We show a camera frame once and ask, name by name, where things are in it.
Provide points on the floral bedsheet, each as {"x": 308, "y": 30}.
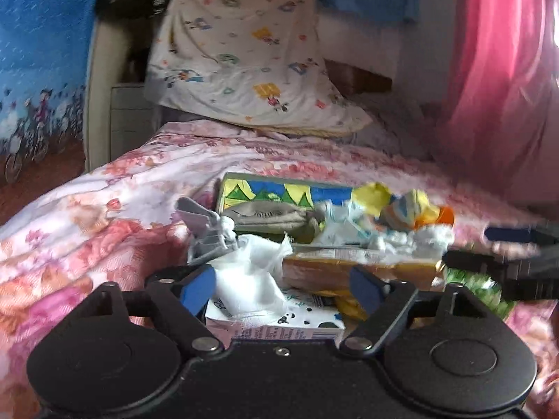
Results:
{"x": 87, "y": 227}

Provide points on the white and blue milk carton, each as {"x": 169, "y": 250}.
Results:
{"x": 305, "y": 319}

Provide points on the wooden headboard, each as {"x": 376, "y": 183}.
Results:
{"x": 358, "y": 78}

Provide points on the pink curtain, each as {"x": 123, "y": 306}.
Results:
{"x": 502, "y": 74}

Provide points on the yellow cloth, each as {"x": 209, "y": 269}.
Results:
{"x": 371, "y": 196}

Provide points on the bread in yellow bag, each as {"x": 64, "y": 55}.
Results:
{"x": 332, "y": 267}

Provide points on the yellow and blue striped sock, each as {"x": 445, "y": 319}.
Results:
{"x": 410, "y": 211}

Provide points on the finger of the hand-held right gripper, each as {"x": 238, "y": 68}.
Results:
{"x": 476, "y": 259}
{"x": 511, "y": 233}

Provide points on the cartoon print pillow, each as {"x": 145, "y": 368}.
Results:
{"x": 244, "y": 52}

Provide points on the blue printed wardrobe cover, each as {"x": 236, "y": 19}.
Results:
{"x": 39, "y": 52}

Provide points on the grey ribbed sock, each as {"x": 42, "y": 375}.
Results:
{"x": 205, "y": 231}

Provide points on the beige wooden cabinet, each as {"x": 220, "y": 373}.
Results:
{"x": 98, "y": 118}

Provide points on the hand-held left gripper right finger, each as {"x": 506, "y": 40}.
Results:
{"x": 364, "y": 288}

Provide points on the colourful printed cardboard box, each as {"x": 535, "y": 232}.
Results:
{"x": 262, "y": 192}

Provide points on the white drawer cabinet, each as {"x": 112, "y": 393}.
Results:
{"x": 131, "y": 113}

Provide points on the jar of green paper stars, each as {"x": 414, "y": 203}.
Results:
{"x": 471, "y": 283}

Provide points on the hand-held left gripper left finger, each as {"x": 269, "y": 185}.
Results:
{"x": 198, "y": 290}

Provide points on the white gauze cloth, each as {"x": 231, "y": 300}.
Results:
{"x": 249, "y": 270}

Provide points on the grey crumpled cloth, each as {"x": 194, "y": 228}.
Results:
{"x": 393, "y": 126}

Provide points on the orange soft item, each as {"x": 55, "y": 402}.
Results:
{"x": 445, "y": 216}

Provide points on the black bag with white print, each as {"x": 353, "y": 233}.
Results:
{"x": 155, "y": 2}

